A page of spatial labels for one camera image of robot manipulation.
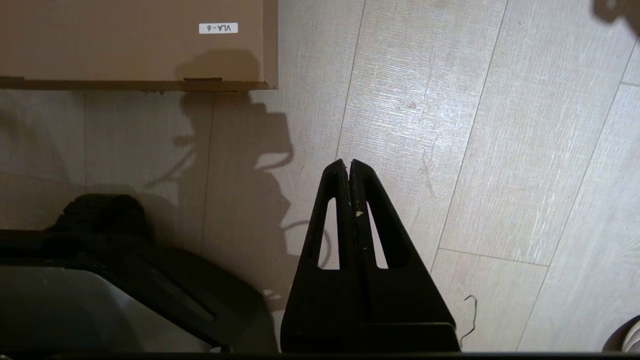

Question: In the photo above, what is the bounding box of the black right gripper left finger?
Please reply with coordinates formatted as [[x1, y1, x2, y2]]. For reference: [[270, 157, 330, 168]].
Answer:
[[282, 159, 366, 326]]

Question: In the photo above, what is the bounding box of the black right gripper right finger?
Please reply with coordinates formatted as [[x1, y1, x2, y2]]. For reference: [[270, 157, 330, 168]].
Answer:
[[350, 160, 457, 326]]

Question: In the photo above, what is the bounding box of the brown cardboard shoe box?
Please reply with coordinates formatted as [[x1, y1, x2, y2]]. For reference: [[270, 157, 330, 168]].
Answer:
[[0, 0, 279, 92]]

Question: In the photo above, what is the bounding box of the white label sticker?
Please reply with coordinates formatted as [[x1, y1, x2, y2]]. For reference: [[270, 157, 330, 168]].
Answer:
[[199, 22, 239, 35]]

